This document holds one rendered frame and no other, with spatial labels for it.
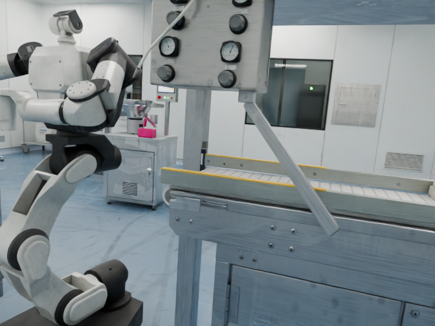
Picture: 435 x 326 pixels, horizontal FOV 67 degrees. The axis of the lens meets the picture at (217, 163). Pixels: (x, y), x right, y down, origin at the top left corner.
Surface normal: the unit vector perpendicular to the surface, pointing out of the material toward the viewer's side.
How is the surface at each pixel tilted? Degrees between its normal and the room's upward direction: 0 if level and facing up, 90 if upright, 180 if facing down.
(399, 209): 90
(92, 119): 114
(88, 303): 90
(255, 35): 90
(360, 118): 90
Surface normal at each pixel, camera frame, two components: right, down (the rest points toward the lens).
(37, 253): 0.87, 0.14
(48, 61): -0.48, 0.12
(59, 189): 0.68, 0.52
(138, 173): -0.24, 0.14
